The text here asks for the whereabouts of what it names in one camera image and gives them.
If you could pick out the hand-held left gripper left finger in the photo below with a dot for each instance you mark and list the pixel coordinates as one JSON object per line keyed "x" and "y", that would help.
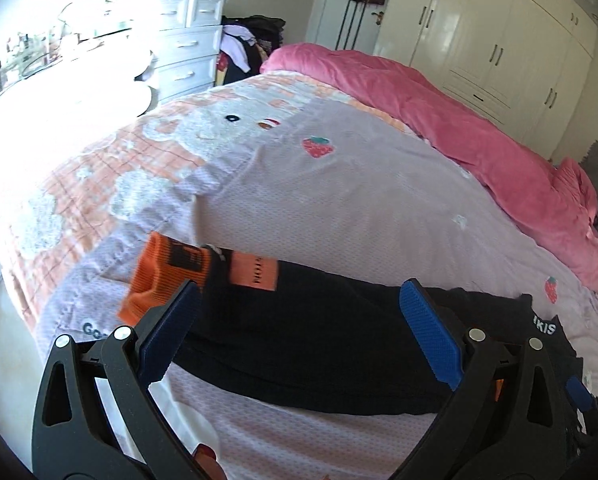
{"x": 171, "y": 330}

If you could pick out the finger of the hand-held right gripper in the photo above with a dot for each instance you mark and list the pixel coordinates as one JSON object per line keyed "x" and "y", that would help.
{"x": 578, "y": 393}

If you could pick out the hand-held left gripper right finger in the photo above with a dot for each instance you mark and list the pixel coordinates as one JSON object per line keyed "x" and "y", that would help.
{"x": 431, "y": 330}

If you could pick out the black garment with orange cuff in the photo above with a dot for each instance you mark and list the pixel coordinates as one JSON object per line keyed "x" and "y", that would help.
{"x": 304, "y": 330}

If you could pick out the pile of clothes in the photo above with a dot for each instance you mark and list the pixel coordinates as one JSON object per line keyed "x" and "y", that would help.
{"x": 244, "y": 50}

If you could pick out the red object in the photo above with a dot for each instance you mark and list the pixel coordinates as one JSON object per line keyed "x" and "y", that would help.
{"x": 206, "y": 465}

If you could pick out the printed strawberry bed sheet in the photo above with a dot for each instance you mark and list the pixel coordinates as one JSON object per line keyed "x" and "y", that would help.
{"x": 354, "y": 200}

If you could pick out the pink quilt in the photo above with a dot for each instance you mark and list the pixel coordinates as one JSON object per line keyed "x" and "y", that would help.
{"x": 479, "y": 130}

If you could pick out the white chest of drawers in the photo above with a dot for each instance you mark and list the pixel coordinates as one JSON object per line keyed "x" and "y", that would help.
{"x": 189, "y": 45}

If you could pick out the white desk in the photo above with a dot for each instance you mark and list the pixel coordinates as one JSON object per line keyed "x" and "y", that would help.
{"x": 54, "y": 65}

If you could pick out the white wardrobe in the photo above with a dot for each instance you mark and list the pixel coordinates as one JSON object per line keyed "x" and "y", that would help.
{"x": 504, "y": 35}

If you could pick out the white door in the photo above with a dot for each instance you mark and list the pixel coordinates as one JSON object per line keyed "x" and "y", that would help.
{"x": 329, "y": 5}

